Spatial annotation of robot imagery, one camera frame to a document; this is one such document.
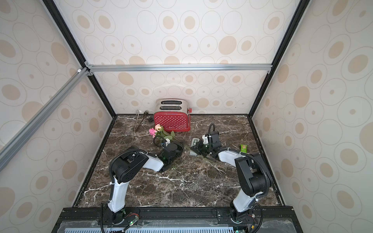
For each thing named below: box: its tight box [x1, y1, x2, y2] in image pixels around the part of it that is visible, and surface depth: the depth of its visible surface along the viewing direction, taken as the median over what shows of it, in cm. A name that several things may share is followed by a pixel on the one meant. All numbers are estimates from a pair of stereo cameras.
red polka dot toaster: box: [153, 98, 193, 133], surface depth 104 cm
